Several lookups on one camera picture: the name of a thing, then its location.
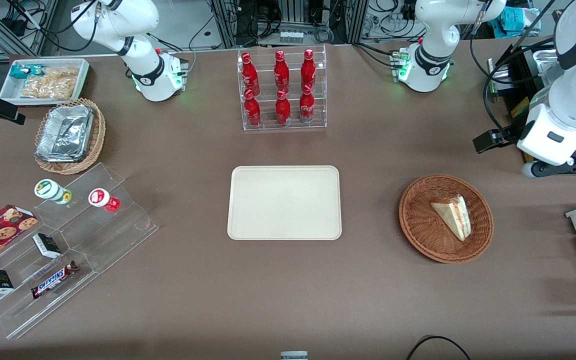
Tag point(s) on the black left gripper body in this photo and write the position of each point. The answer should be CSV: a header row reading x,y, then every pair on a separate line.
x,y
508,135

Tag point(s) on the triangular sandwich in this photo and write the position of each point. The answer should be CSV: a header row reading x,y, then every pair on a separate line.
x,y
453,215

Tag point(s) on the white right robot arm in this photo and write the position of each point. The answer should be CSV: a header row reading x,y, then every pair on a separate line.
x,y
150,75

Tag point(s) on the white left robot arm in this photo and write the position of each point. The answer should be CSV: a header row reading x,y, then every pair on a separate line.
x,y
428,65

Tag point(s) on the oval wicker basket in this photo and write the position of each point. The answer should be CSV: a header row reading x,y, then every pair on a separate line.
x,y
99,135

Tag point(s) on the round brown wicker basket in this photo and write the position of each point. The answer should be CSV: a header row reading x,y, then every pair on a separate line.
x,y
418,220

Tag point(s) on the beige plastic serving tray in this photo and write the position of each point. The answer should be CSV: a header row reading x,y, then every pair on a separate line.
x,y
284,202

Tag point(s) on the white rectangular snack bin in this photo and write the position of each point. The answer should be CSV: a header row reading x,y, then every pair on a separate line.
x,y
10,92

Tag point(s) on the teal snack packet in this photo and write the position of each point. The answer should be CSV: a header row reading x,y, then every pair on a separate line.
x,y
23,71

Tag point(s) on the clear bag of crackers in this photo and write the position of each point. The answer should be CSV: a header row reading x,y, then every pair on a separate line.
x,y
50,86

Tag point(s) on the stack of foil containers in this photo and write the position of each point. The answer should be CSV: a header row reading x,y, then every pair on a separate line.
x,y
65,132

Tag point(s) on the black food warmer cabinet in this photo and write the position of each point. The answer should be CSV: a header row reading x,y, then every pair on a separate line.
x,y
520,70

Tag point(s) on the steel warmer pan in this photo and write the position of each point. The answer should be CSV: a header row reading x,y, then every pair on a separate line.
x,y
545,62

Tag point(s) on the green-lidded white cup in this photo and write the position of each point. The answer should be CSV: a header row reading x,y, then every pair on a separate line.
x,y
50,190

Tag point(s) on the teal plastic bag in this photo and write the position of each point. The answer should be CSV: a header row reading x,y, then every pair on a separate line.
x,y
515,21

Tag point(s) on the red-lidded cup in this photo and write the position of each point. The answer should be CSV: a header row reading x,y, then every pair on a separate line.
x,y
102,198

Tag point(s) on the clear acrylic stepped shelf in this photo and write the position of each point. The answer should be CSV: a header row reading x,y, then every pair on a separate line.
x,y
113,235

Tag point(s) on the Snickers chocolate bar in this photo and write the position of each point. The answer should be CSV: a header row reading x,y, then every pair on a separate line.
x,y
53,280

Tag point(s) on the clear acrylic bottle rack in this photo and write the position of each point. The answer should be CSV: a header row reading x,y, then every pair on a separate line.
x,y
318,85

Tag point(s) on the red cola bottle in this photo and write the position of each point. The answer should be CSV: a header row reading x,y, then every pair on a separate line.
x,y
249,75
283,110
307,106
281,72
252,111
308,70

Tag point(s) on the white power strip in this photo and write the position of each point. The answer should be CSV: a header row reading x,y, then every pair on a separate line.
x,y
291,36

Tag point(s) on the small grey device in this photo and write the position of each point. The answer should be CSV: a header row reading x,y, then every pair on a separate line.
x,y
294,356

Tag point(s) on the aluminium frame rack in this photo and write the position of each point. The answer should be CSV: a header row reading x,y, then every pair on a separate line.
x,y
228,22

